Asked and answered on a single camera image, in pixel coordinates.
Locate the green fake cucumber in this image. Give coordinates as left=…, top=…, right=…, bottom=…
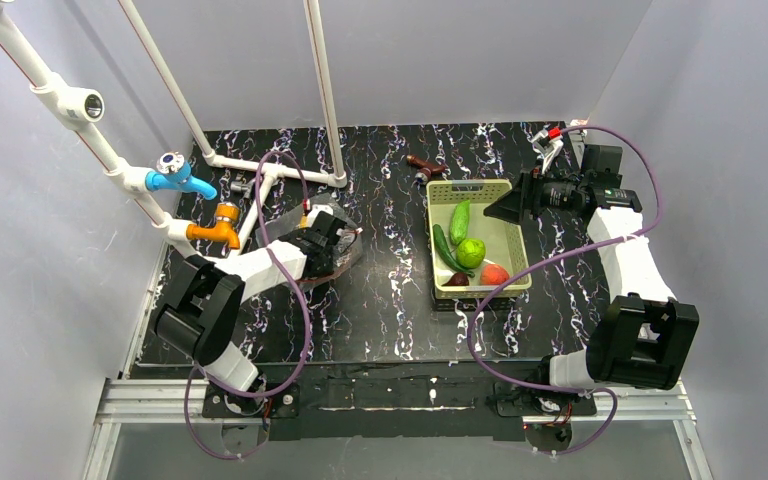
left=449, top=199, right=471, bottom=246

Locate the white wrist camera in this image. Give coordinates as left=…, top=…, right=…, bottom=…
left=305, top=204, right=334, bottom=225
left=531, top=127, right=563, bottom=174

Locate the yellow-green plastic basket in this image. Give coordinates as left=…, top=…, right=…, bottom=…
left=426, top=179, right=529, bottom=301

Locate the blue plastic faucet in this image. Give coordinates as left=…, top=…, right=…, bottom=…
left=144, top=152, right=218, bottom=200

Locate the red fake tomato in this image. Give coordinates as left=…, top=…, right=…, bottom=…
left=479, top=264, right=510, bottom=286

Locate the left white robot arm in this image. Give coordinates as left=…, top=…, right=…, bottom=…
left=149, top=211, right=351, bottom=399

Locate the white PVC pipe frame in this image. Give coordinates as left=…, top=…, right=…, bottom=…
left=0, top=0, right=350, bottom=260

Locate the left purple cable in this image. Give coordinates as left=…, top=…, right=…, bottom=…
left=183, top=150, right=314, bottom=462

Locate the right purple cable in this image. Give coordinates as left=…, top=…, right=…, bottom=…
left=466, top=125, right=662, bottom=457

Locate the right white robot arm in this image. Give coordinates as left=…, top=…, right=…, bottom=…
left=484, top=145, right=699, bottom=394

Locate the grey metal faucet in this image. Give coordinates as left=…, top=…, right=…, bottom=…
left=229, top=173, right=256, bottom=199

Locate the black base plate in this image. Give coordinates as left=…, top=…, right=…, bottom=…
left=202, top=361, right=597, bottom=441

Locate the aluminium frame rail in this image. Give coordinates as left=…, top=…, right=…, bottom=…
left=84, top=122, right=711, bottom=479

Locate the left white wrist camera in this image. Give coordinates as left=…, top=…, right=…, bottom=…
left=305, top=204, right=334, bottom=225

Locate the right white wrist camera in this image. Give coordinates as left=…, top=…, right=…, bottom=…
left=531, top=127, right=563, bottom=174

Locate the dark green fake chili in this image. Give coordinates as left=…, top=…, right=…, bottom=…
left=431, top=224, right=474, bottom=278

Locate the clear zip top bag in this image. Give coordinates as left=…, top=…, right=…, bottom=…
left=298, top=193, right=363, bottom=291

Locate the orange plastic faucet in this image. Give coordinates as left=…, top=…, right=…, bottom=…
left=186, top=202, right=241, bottom=250

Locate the purple cable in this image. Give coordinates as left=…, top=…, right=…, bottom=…
left=183, top=150, right=314, bottom=462
left=466, top=125, right=662, bottom=457

